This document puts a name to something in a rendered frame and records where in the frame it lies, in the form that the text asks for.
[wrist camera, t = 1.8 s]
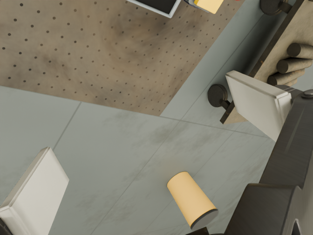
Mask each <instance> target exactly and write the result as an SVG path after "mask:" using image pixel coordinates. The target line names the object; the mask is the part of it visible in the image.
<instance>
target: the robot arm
mask: <svg viewBox="0 0 313 235"><path fill-rule="evenodd" d="M225 76H226V80H227V82H228V85H229V88H230V92H231V95H232V98H233V101H234V104H235V107H236V111H237V112H238V113H239V114H240V115H242V116H243V117H244V118H246V119H247V120H248V121H249V122H251V123H252V124H253V125H255V126H256V127H257V128H259V129H260V130H261V131H262V132H263V133H265V134H266V135H267V136H269V137H270V138H271V139H272V140H274V141H275V142H276V143H275V146H274V148H273V150H272V153H271V155H270V157H269V160H268V162H267V164H266V167H265V169H264V171H263V174H262V176H261V178H260V181H259V183H249V184H248V185H247V186H246V187H245V189H244V192H243V194H242V196H241V198H240V200H239V202H238V204H237V207H236V209H235V211H234V213H233V215H232V217H231V219H230V221H229V224H228V226H227V228H226V230H225V232H224V234H223V233H219V234H209V232H208V230H207V227H204V228H201V229H199V230H196V231H193V232H191V233H188V234H186V235H313V89H310V90H306V91H301V90H298V89H295V88H293V87H290V86H287V85H275V86H272V85H269V84H267V83H264V82H262V81H260V80H257V79H255V78H252V77H250V76H247V75H244V74H242V73H239V72H237V71H235V70H233V71H230V72H228V73H226V75H225ZM68 182H69V178H68V177H67V175H66V173H65V172H64V170H63V168H62V166H61V165H60V163H59V161H58V159H57V158H56V156H55V154H54V152H53V151H52V149H51V147H46V148H43V149H41V150H40V152H39V153H38V155H37V156H36V157H35V159H34V160H33V162H32V163H31V164H30V166H29V167H28V169H27V170H26V171H25V172H24V174H23V175H22V177H21V178H20V180H19V181H18V182H17V184H16V185H15V186H14V188H13V189H12V191H11V192H10V194H9V195H8V196H7V197H6V199H5V200H4V202H3V203H2V205H1V206H0V235H48V233H49V231H50V228H51V226H52V223H53V221H54V218H55V215H56V213H57V210H58V208H59V205H60V203H61V200H62V198H63V195H64V193H65V190H66V188H67V185H68Z"/></svg>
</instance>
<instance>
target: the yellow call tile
mask: <svg viewBox="0 0 313 235"><path fill-rule="evenodd" d="M222 2H223V0H195V1H194V4H196V5H197V6H199V7H201V8H203V9H205V10H207V11H209V12H211V13H213V14H215V13H216V12H217V10H218V8H219V7H220V5H221V3H222Z"/></svg>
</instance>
